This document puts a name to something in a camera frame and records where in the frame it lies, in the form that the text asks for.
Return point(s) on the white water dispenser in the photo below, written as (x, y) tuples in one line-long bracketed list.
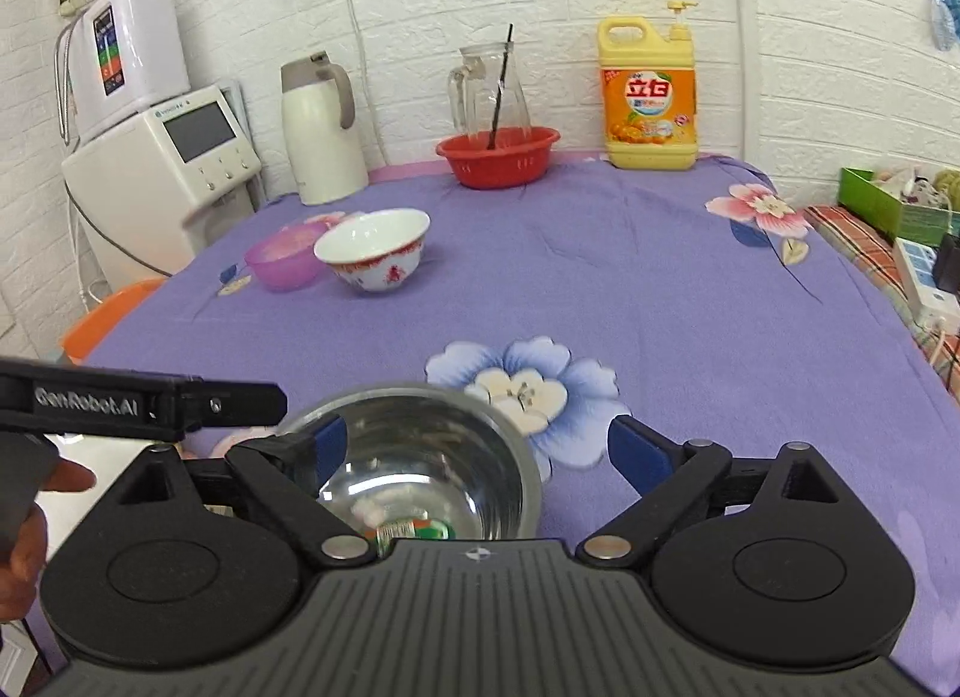
[(135, 195)]

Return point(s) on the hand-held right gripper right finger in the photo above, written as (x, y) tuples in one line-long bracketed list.
[(634, 453)]

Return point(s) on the glass pitcher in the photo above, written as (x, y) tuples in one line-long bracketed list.
[(480, 90)]

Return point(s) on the white wall pipe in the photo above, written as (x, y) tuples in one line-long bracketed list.
[(742, 30), (356, 30)]

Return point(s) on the white water purifier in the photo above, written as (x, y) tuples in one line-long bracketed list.
[(135, 45)]

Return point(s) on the purple plastic bowl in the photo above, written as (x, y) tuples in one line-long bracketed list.
[(281, 262)]

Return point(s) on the black power adapter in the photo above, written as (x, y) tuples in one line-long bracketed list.
[(949, 262)]

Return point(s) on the green box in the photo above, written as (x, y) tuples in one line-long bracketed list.
[(870, 202)]

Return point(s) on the plaid patterned cloth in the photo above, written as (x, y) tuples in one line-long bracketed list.
[(855, 239)]

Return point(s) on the white thermos jug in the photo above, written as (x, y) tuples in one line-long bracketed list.
[(326, 135)]

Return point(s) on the red plastic basket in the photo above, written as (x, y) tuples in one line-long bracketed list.
[(499, 161)]

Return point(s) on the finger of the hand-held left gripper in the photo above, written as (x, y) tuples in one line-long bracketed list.
[(240, 404)]

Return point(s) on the white floral plate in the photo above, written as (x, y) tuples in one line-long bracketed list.
[(97, 464)]

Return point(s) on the purple floral tablecloth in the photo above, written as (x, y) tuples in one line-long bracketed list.
[(600, 277)]

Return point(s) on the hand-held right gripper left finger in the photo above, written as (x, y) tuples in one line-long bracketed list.
[(330, 442)]

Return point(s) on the yellow detergent bottle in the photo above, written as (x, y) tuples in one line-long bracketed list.
[(649, 97)]

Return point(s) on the black stirring stick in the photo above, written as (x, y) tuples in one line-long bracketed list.
[(500, 86)]

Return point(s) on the orange plastic basin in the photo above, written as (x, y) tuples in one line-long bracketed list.
[(105, 322)]

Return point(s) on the beige yarn ball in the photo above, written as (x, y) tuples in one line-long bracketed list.
[(949, 187)]

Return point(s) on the white red-patterned ceramic bowl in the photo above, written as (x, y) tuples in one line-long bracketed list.
[(375, 254)]

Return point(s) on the stainless steel bowl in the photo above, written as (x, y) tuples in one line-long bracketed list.
[(450, 457)]

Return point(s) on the person's left hand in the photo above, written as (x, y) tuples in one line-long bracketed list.
[(22, 584)]

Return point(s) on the white power strip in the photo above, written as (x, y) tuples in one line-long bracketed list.
[(926, 284)]

